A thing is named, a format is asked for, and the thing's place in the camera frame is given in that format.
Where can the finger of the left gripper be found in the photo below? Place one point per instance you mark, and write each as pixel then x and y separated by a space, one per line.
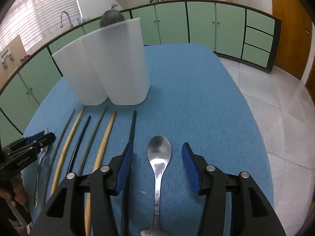
pixel 50 139
pixel 39 138

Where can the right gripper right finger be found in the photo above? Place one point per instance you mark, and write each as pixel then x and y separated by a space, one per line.
pixel 251 212

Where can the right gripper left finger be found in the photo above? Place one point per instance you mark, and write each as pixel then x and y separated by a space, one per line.
pixel 64 212

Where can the dark grey chopstick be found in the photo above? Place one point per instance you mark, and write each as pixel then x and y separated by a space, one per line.
pixel 54 156

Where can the light wooden chopstick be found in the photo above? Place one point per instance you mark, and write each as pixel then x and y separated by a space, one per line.
pixel 97 165
pixel 64 152

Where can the grey metal chopstick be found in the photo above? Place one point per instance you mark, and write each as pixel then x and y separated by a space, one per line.
pixel 90 142

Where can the black chopstick with band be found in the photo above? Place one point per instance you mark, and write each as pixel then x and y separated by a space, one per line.
pixel 125 197

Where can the large steel spoon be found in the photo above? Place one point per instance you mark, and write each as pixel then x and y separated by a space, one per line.
pixel 159 155

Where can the green lower kitchen cabinets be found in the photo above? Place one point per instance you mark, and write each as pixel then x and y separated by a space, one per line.
pixel 232 31

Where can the person's left hand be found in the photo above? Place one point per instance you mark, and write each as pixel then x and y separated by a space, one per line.
pixel 19 190

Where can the cardboard box with appliance picture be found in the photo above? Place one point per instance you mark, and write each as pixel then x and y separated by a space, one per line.
pixel 11 57

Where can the white plastic utensil holder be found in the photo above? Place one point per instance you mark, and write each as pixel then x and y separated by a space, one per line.
pixel 108 63

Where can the white window blind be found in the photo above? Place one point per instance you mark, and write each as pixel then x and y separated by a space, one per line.
pixel 37 20

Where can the blue table cloth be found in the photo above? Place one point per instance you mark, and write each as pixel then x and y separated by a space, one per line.
pixel 192 99

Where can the steel kettle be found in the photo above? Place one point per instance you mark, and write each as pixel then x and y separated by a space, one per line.
pixel 111 17

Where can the wooden door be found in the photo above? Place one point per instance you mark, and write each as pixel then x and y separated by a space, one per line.
pixel 295 37

